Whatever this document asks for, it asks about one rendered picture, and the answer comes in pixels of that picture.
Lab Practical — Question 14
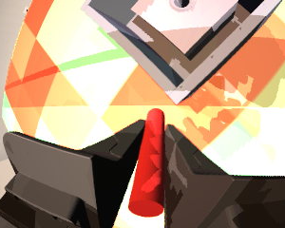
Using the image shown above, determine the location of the white square plate with hole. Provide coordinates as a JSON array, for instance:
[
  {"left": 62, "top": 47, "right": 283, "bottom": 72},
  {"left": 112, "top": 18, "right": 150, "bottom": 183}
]
[{"left": 132, "top": 0, "right": 238, "bottom": 61}]

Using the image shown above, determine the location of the grey open box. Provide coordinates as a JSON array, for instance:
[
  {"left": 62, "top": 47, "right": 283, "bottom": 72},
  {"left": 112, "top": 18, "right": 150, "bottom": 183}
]
[{"left": 79, "top": 0, "right": 282, "bottom": 104}]

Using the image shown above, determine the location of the red peg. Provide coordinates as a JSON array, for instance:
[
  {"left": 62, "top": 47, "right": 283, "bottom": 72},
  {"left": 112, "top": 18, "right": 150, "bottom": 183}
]
[{"left": 128, "top": 109, "right": 165, "bottom": 218}]

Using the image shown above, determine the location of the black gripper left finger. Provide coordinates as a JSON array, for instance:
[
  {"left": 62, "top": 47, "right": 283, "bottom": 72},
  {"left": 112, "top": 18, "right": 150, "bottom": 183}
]
[{"left": 3, "top": 119, "right": 146, "bottom": 228}]

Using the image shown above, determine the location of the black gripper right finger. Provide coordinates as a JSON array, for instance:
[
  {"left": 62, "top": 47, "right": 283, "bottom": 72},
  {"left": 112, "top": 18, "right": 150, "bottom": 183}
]
[{"left": 164, "top": 124, "right": 285, "bottom": 228}]

